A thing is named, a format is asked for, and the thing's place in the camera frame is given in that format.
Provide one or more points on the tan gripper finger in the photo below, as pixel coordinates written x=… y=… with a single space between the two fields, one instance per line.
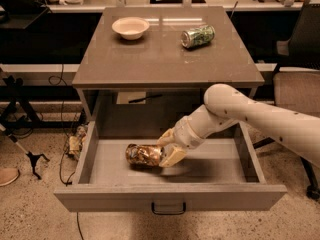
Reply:
x=166 y=138
x=173 y=154

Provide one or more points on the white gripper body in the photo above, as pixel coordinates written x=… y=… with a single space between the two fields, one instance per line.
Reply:
x=183 y=132

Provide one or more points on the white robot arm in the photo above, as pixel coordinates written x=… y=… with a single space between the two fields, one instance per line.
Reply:
x=223 y=107

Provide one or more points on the open grey top drawer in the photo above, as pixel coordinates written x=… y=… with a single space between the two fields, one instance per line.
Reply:
x=222 y=174

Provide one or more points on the grey cabinet with counter top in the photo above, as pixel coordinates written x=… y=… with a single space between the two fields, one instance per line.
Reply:
x=158 y=60

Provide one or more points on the green soda can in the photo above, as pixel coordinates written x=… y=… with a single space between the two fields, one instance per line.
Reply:
x=195 y=37

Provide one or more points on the white label with black pen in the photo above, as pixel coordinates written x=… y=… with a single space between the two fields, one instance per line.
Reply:
x=134 y=97

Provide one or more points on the power strip with plugs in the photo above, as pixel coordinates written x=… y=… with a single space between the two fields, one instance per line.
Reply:
x=76 y=142

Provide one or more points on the white ceramic bowl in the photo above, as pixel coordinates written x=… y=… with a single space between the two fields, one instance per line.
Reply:
x=130 y=28

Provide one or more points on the black office chair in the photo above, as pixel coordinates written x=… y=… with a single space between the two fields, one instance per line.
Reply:
x=296 y=78

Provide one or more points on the black tripod stand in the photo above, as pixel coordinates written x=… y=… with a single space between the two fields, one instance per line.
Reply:
x=14 y=89

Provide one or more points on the tan shoe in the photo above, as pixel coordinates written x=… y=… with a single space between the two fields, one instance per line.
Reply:
x=8 y=175

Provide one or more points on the black drawer handle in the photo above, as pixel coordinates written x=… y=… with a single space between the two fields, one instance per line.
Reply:
x=168 y=209

